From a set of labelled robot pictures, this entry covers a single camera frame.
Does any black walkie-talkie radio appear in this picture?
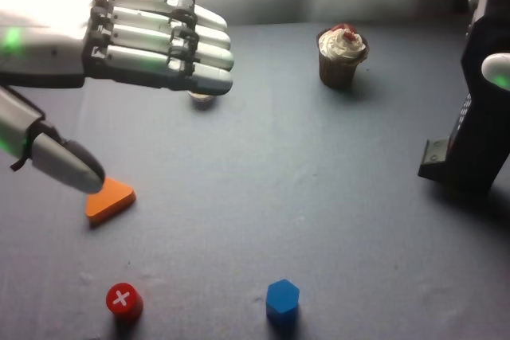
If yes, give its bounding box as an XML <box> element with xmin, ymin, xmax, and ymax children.
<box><xmin>417</xmin><ymin>0</ymin><xmax>510</xmax><ymax>197</ymax></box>

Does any red cylinder block white cross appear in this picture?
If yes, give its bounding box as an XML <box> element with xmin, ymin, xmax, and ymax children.
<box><xmin>105</xmin><ymin>282</ymin><xmax>144</xmax><ymax>319</ymax></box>

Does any small white coffee cup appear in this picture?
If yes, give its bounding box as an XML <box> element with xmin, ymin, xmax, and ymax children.
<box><xmin>187</xmin><ymin>91</ymin><xmax>218</xmax><ymax>112</ymax></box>

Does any toy cupcake with red hearts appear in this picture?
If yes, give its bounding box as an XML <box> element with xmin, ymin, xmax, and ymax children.
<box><xmin>316</xmin><ymin>23</ymin><xmax>370</xmax><ymax>90</ymax></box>

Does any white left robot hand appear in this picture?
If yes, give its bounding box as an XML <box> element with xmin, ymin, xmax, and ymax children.
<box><xmin>0</xmin><ymin>0</ymin><xmax>234</xmax><ymax>194</ymax></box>

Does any grey table cloth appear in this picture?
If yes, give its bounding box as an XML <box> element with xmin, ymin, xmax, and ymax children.
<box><xmin>0</xmin><ymin>21</ymin><xmax>510</xmax><ymax>340</ymax></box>

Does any blue hexagonal block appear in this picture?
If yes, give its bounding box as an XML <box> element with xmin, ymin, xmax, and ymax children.
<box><xmin>265</xmin><ymin>278</ymin><xmax>300</xmax><ymax>323</ymax></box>

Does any orange triangle block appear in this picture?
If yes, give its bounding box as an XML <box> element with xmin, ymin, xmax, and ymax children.
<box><xmin>85</xmin><ymin>178</ymin><xmax>136</xmax><ymax>225</ymax></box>

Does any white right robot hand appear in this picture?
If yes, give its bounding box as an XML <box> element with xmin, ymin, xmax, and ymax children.
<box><xmin>468</xmin><ymin>0</ymin><xmax>510</xmax><ymax>90</ymax></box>

